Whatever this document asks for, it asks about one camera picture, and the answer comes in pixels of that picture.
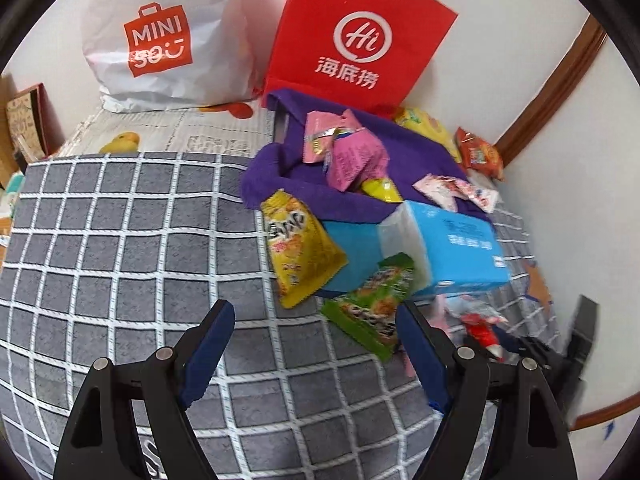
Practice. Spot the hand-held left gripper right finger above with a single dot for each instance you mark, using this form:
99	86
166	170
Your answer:
420	355

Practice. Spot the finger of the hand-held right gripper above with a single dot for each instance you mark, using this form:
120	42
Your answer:
530	347

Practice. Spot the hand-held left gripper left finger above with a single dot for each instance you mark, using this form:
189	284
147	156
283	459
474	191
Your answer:
210	355

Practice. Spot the translucent pink snack packet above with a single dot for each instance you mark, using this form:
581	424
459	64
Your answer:
440	312

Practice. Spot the red and white snack packet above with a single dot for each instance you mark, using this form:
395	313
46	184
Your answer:
492	316

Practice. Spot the red foil snack packet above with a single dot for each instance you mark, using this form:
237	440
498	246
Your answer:
480	335

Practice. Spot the green snack packet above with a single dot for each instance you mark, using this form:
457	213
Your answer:
370	310

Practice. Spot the pale pink candy packet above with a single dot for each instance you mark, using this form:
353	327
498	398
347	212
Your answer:
477	195

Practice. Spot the pink and white candy packet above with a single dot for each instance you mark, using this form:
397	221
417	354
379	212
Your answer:
440	190

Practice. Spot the small yellow snack packet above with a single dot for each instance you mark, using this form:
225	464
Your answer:
381	189

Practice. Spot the brown baseboard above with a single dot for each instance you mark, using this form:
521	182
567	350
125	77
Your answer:
595	417

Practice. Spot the blue tissue pack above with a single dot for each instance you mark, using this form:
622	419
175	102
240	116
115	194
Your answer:
450	245

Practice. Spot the grey checked blanket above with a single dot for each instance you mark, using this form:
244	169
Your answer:
125	260

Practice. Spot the orange chips bag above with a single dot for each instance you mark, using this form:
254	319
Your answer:
480	155

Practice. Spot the purple towel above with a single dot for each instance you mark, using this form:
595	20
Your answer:
285	170

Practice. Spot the yellow chips bag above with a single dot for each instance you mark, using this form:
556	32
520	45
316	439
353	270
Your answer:
425	127

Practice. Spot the white plastic bag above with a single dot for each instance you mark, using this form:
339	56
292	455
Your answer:
200	60

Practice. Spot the red paper bag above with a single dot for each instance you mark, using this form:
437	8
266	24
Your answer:
415	35

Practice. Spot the picture frame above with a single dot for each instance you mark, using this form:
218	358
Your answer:
27	120

